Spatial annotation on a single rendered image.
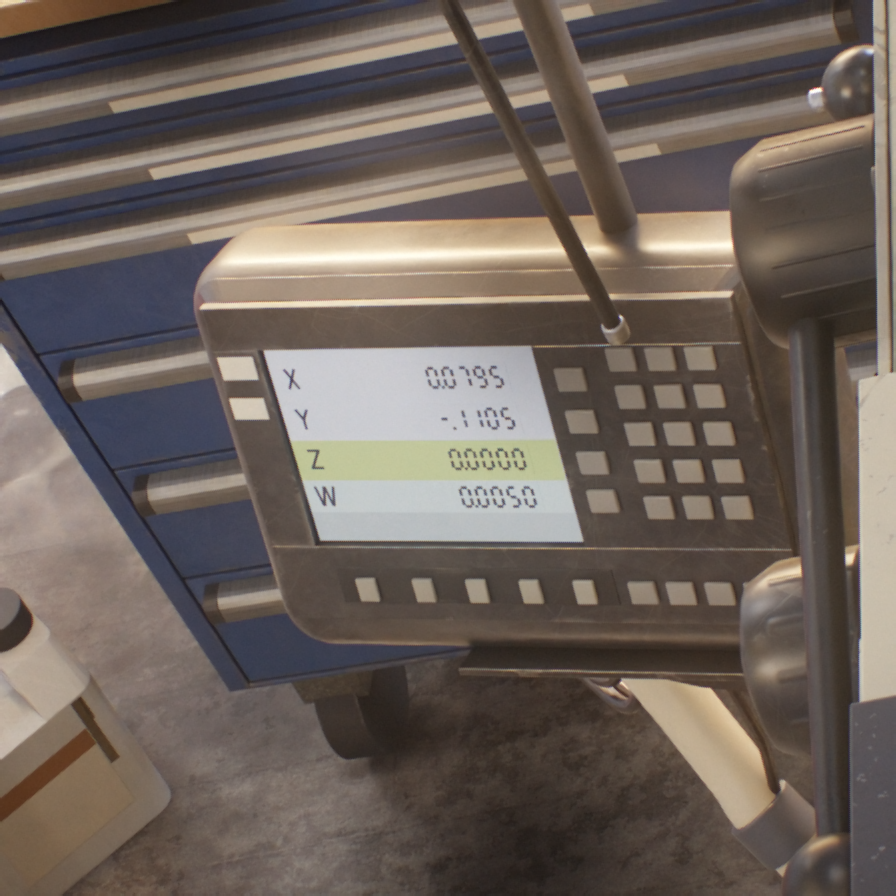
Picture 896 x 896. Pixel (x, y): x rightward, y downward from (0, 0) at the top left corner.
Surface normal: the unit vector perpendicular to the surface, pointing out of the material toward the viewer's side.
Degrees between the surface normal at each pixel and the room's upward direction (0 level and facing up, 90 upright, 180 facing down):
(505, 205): 90
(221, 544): 90
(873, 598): 0
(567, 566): 71
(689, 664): 20
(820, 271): 64
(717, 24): 0
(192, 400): 90
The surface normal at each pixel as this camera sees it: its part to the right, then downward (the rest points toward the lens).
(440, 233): -0.24, -0.86
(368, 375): -0.40, 0.52
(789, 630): -0.36, -0.32
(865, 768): -0.36, -0.64
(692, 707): 0.15, -0.04
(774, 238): -0.31, 0.01
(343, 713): -0.27, 0.36
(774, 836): -0.09, 0.23
